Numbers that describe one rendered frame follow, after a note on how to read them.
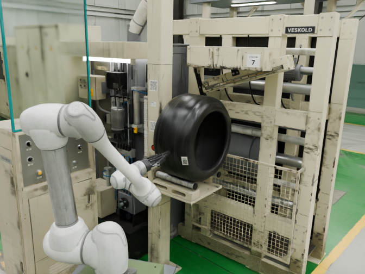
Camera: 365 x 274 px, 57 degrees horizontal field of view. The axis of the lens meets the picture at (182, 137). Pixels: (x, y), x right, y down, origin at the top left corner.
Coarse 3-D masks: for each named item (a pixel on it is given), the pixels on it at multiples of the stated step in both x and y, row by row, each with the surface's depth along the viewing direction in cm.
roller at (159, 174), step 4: (156, 172) 238; (160, 172) 237; (164, 172) 237; (156, 176) 239; (160, 176) 236; (164, 176) 234; (168, 176) 232; (172, 176) 230; (176, 176) 230; (168, 180) 233; (172, 180) 229; (176, 180) 227; (180, 180) 225; (184, 180) 224; (188, 180) 223; (180, 184) 226; (184, 184) 223; (188, 184) 221; (192, 184) 219; (196, 184) 220; (192, 188) 219; (196, 188) 221
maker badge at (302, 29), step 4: (288, 28) 225; (292, 28) 224; (296, 28) 222; (300, 28) 221; (304, 28) 219; (308, 28) 218; (312, 28) 216; (288, 32) 226; (292, 32) 224; (296, 32) 223; (300, 32) 221; (304, 32) 219; (308, 32) 218; (312, 32) 216
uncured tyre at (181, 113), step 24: (192, 96) 219; (168, 120) 210; (192, 120) 204; (216, 120) 248; (168, 144) 208; (192, 144) 205; (216, 144) 251; (168, 168) 219; (192, 168) 211; (216, 168) 232
